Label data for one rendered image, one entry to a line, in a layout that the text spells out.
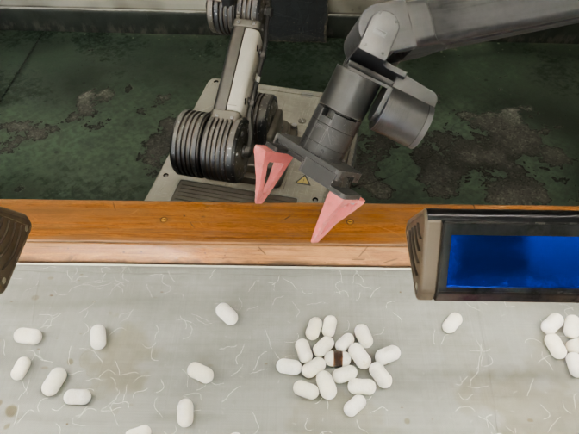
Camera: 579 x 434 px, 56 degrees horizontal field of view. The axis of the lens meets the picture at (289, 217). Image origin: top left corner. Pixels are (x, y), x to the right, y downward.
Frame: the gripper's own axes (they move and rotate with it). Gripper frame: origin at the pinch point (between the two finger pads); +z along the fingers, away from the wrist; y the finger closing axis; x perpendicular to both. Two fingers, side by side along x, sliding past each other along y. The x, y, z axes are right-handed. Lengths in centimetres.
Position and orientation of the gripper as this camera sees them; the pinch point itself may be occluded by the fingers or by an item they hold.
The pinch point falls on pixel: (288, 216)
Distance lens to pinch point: 69.5
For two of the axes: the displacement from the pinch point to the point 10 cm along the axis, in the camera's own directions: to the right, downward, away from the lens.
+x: -5.2, 0.2, -8.5
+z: -4.3, 8.6, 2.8
